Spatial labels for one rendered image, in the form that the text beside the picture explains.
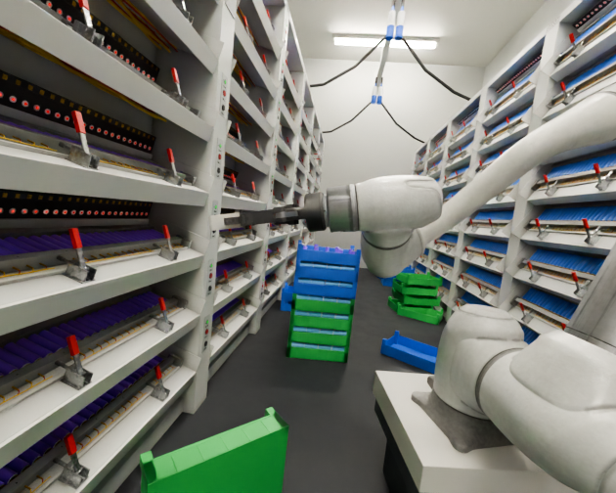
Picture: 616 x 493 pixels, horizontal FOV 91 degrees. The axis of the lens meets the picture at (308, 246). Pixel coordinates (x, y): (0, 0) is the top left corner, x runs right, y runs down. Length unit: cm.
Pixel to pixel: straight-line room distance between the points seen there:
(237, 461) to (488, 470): 50
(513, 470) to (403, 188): 58
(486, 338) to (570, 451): 22
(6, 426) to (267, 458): 48
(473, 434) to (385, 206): 52
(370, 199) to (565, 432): 44
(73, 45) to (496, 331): 88
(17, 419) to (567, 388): 81
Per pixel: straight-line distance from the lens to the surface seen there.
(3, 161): 54
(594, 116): 81
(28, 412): 68
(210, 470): 77
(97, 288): 66
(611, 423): 61
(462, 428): 82
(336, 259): 143
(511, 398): 65
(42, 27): 61
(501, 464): 82
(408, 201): 55
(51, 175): 58
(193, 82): 108
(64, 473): 83
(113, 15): 105
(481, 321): 74
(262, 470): 86
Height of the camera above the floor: 70
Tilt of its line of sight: 6 degrees down
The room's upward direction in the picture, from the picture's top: 6 degrees clockwise
